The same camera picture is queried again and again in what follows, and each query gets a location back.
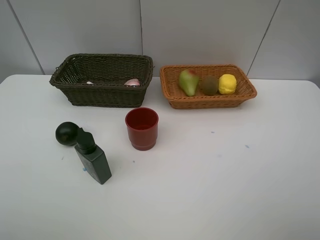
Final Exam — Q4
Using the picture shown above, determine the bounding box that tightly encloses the yellow lemon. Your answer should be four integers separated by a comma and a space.
218, 74, 237, 95

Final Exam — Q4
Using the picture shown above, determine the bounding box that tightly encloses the orange wicker basket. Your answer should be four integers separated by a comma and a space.
159, 64, 257, 110

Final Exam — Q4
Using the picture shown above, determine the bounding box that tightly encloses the dark round fruit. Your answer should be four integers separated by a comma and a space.
55, 121, 79, 146

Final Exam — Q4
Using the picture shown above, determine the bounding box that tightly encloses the dark brown wicker basket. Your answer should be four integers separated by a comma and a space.
49, 53, 154, 108

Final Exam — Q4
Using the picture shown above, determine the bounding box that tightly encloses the red plastic cup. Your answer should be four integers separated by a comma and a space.
125, 107, 159, 151

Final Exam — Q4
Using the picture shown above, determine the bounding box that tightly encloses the brown kiwi fruit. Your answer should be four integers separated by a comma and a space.
201, 75, 219, 96

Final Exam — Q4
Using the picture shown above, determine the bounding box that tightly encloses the green pear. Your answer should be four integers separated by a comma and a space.
178, 69, 200, 97

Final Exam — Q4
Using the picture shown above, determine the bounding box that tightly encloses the dark pump bottle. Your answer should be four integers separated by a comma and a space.
74, 128, 112, 185

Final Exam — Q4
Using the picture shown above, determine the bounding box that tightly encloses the pink lotion bottle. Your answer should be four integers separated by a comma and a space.
124, 78, 141, 87

